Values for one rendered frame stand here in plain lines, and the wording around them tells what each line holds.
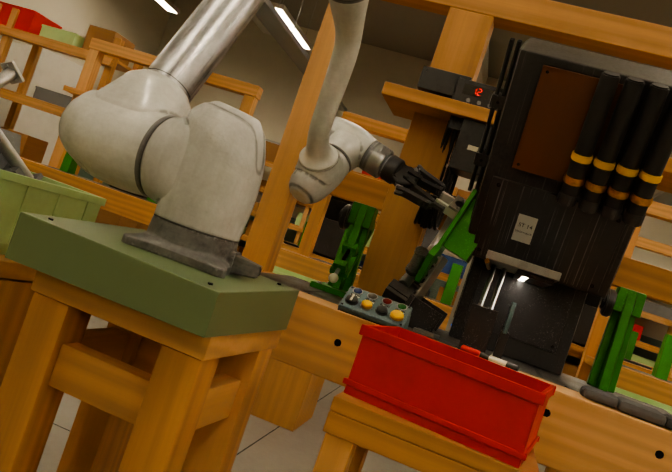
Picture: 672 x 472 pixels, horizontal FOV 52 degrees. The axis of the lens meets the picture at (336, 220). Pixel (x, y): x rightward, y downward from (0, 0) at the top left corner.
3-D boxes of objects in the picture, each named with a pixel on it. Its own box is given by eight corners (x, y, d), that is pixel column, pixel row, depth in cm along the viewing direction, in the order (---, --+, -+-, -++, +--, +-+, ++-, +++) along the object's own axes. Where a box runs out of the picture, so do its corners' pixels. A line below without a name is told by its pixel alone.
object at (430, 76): (464, 99, 202) (472, 77, 203) (416, 86, 206) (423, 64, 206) (465, 106, 209) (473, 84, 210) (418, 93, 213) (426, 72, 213)
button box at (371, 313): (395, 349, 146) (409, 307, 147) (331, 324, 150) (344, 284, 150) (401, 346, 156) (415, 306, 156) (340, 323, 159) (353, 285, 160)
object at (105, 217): (112, 245, 981) (122, 216, 982) (63, 227, 995) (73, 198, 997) (148, 249, 1099) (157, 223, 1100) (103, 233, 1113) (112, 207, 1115)
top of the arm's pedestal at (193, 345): (203, 361, 100) (212, 335, 100) (29, 289, 109) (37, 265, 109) (276, 348, 131) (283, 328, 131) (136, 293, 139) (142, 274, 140)
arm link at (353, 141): (376, 156, 197) (350, 183, 190) (333, 128, 201) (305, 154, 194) (383, 131, 188) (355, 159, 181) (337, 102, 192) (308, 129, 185)
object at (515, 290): (560, 376, 175) (602, 250, 176) (446, 335, 183) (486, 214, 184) (554, 369, 193) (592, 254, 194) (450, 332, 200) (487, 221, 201)
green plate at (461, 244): (454, 278, 167) (502, 206, 167) (426, 259, 169) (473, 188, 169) (457, 279, 178) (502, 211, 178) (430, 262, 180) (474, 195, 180)
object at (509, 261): (557, 286, 145) (562, 273, 145) (483, 262, 149) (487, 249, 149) (544, 289, 183) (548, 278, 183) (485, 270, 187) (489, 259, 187)
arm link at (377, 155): (382, 135, 189) (400, 146, 188) (373, 159, 196) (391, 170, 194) (364, 150, 183) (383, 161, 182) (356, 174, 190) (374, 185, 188)
